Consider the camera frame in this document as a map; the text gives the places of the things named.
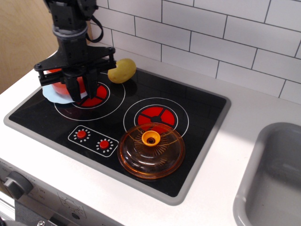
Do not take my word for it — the orange transparent pot lid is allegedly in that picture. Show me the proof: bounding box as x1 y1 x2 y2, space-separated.
117 122 185 180

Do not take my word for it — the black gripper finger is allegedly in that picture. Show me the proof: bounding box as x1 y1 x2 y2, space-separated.
84 68 98 99
64 76 81 102

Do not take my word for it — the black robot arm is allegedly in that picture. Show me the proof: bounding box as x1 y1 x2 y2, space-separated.
34 0 116 102

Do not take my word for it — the wooden side panel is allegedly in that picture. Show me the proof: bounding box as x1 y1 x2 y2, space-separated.
0 0 58 92

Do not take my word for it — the black cable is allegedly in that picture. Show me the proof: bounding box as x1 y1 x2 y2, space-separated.
86 15 104 43

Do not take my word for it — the red plastic cup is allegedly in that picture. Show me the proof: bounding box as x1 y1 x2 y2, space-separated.
45 69 86 95

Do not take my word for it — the black toy stove top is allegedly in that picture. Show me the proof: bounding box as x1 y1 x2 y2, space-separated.
4 69 230 205

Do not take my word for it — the grey oven knob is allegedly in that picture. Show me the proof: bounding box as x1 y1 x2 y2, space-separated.
4 171 33 200

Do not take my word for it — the grey oven front panel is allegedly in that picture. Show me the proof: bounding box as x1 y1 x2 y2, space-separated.
0 160 120 226

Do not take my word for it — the yellow toy potato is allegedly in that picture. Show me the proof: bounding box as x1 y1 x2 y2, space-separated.
108 58 136 84

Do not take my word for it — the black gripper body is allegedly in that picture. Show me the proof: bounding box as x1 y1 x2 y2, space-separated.
34 40 116 86

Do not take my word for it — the light blue plate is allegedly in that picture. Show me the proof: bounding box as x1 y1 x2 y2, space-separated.
42 84 74 104

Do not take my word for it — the grey sink basin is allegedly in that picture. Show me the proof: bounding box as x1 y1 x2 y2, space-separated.
233 122 301 226

